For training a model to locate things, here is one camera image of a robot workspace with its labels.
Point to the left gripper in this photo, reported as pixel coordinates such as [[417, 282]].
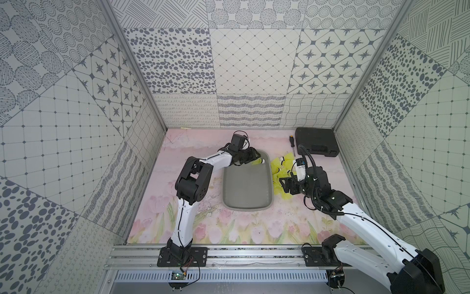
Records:
[[250, 157]]

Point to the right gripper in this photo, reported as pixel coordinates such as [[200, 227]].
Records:
[[287, 186]]

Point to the yellow shuttlecock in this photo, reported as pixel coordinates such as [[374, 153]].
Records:
[[259, 160], [276, 181], [286, 161], [276, 167], [284, 195]]

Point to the grey plastic storage box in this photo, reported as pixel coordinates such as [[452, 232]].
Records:
[[248, 187]]

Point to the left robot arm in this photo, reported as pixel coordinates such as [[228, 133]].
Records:
[[192, 186]]

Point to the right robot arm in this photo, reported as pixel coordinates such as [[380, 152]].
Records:
[[398, 266]]

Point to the black plastic tool case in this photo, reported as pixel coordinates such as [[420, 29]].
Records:
[[317, 141]]

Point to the green circuit board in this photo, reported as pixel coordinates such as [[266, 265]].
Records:
[[178, 276]]

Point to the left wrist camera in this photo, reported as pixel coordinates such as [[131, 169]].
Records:
[[239, 141]]

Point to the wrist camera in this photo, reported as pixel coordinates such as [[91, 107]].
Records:
[[239, 141], [302, 164]]

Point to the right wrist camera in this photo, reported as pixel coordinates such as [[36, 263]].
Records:
[[302, 164]]

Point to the black handled screwdriver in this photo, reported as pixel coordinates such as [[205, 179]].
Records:
[[291, 139]]

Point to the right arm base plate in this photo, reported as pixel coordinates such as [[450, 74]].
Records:
[[315, 256]]

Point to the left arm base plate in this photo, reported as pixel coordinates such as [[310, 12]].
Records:
[[195, 257]]

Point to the aluminium mounting rail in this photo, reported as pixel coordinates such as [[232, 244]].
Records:
[[139, 257]]

